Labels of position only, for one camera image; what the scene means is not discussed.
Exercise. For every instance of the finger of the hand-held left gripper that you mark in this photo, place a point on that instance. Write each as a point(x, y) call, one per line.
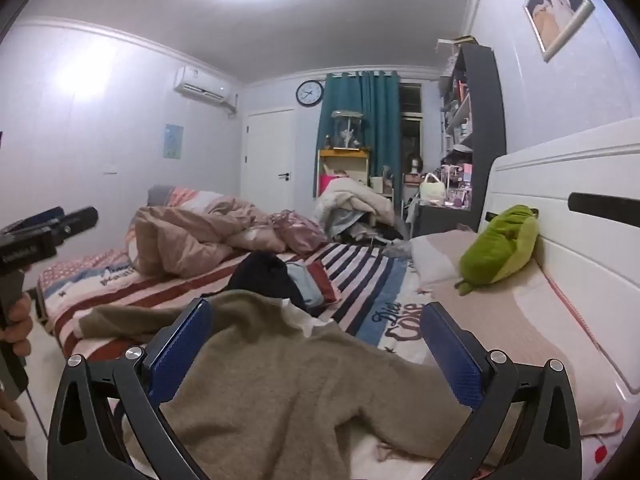
point(75, 221)
point(37, 217)

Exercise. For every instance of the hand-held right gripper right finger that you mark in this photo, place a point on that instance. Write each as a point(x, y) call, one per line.
point(450, 355)

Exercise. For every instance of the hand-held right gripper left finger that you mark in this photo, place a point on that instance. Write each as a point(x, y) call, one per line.
point(182, 345)

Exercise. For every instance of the beige knit sweater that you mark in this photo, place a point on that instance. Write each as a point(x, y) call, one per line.
point(280, 400)

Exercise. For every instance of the person's left forearm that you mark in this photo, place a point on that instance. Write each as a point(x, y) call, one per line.
point(11, 420)

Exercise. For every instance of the person's left hand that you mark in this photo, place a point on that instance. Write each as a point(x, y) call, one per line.
point(20, 325)

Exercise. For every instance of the large pink pillow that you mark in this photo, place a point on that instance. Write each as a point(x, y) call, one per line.
point(510, 325)

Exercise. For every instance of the grey cloth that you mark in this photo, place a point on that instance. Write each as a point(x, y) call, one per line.
point(159, 195)

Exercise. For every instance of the pale pink pillow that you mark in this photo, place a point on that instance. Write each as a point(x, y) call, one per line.
point(440, 255)

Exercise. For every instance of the black garment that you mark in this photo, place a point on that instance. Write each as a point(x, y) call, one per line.
point(267, 277)

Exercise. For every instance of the pink quilt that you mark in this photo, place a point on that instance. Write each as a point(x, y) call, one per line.
point(185, 235)

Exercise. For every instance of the green plush toy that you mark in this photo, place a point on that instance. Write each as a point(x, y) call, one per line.
point(500, 250)

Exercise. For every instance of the dark desk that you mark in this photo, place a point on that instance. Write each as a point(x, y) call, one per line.
point(442, 220)

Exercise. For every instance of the light blue garment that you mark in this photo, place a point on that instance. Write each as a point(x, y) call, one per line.
point(305, 285)

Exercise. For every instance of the red garment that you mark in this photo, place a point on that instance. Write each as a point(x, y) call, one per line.
point(325, 282)

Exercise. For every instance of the pink ruffled garment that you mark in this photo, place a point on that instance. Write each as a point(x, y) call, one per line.
point(300, 232)

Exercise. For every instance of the white handbag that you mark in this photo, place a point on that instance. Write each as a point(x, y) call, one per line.
point(431, 190)

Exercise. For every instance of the white headboard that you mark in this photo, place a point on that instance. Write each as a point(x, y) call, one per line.
point(590, 260)

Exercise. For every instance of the pile of blankets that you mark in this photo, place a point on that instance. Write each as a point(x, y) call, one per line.
point(350, 200)

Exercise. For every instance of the white air conditioner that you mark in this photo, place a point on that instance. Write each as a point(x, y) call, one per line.
point(200, 83)

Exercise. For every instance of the white door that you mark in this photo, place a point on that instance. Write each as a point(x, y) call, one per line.
point(267, 152)

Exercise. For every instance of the yellow shelf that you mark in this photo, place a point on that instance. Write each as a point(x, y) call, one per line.
point(345, 154)

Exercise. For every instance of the window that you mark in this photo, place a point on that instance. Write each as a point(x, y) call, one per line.
point(411, 130)

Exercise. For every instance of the dark bookcase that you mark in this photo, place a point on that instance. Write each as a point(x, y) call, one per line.
point(487, 125)

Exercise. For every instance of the teal curtain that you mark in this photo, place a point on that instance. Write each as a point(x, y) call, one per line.
point(380, 125)

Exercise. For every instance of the glass display case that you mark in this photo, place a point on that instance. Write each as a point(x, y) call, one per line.
point(347, 130)

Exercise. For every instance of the white light switch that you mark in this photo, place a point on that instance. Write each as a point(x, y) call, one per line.
point(110, 169)

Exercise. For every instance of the blue wall poster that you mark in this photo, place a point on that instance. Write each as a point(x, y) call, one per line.
point(173, 141)

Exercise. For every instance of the round wall clock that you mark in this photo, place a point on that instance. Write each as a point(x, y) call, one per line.
point(310, 93)

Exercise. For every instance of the framed wall picture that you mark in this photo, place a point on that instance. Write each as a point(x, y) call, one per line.
point(555, 7)

